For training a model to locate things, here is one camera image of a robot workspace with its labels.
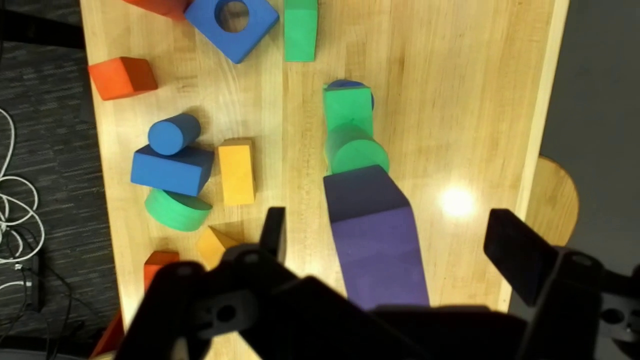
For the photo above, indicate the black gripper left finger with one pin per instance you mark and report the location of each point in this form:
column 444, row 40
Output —
column 272, row 232

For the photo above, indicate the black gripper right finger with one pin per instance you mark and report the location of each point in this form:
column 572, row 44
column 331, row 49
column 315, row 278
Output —
column 520, row 256

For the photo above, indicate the purple foam cube with hole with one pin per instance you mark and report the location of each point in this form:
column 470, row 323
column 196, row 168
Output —
column 377, row 252

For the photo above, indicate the yellow foam triangle block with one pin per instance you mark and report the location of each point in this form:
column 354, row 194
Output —
column 212, row 249

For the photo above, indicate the orange rectangular foam block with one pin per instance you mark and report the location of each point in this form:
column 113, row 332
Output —
column 237, row 175

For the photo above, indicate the green half cylinder block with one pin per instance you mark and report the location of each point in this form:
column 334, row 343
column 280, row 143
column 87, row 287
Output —
column 177, row 212

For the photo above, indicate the blue rectangular foam block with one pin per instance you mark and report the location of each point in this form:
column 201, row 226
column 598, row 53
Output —
column 170, row 173

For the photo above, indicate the long green foam block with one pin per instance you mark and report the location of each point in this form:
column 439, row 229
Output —
column 301, row 33

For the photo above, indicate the blue square block with hole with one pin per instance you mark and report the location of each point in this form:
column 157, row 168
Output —
column 212, row 30

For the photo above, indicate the short red foam block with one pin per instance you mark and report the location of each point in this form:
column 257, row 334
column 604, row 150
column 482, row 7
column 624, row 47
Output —
column 123, row 79

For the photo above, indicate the tall red foam block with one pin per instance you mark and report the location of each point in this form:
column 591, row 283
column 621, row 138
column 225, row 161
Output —
column 161, row 7

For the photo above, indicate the wooden stool with red legs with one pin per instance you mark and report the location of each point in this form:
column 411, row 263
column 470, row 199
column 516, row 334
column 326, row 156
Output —
column 557, row 201

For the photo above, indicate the green foam cylinder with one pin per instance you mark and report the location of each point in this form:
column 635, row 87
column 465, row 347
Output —
column 356, row 152

